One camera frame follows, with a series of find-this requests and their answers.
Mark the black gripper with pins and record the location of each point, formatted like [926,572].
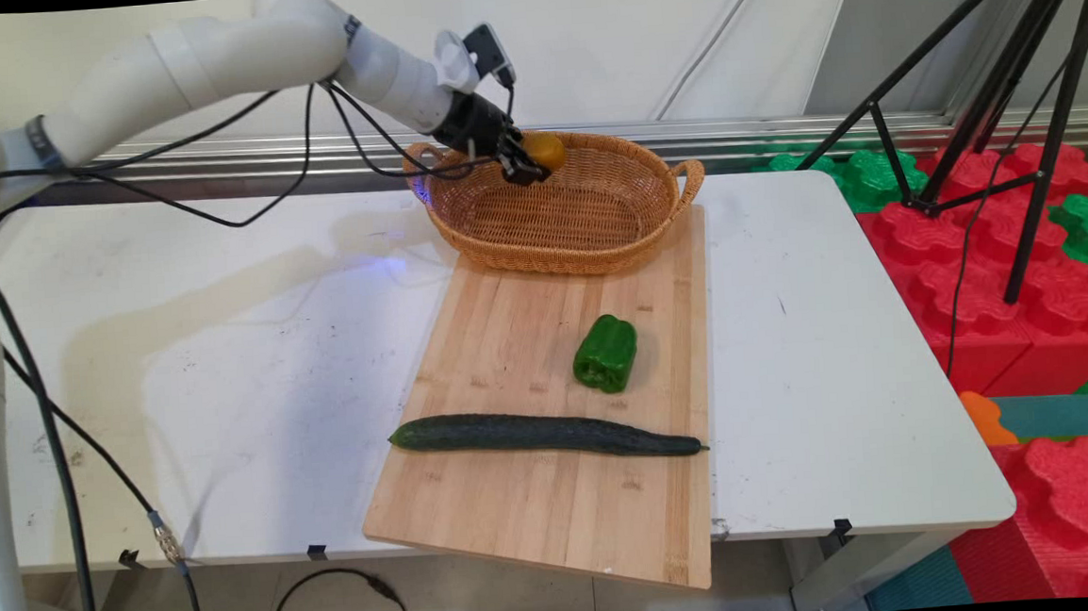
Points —
[476,123]

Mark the yellow-brown potato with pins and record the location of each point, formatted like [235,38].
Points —
[549,149]

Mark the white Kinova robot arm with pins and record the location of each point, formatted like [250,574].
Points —
[207,52]

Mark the oval wicker basket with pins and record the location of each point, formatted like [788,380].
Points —
[587,232]

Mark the green bell pepper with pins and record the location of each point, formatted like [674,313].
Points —
[606,354]

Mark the dark green cucumber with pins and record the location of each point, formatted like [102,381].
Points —
[533,433]

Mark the bamboo cutting board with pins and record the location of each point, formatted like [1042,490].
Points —
[538,514]

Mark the black table edge clip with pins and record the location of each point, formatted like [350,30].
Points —
[842,527]
[129,559]
[317,551]

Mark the large red foam block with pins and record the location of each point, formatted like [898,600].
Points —
[987,297]

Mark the black tripod stand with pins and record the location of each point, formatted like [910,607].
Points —
[1034,124]

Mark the orange foam piece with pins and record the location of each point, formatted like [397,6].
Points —
[983,416]

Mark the white table leg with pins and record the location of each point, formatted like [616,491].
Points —
[853,575]

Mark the teal foam mat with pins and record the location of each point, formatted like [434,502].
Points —
[1070,415]

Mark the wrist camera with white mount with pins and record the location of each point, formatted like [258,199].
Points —
[477,54]

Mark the aluminium rail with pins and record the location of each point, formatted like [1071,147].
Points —
[779,130]

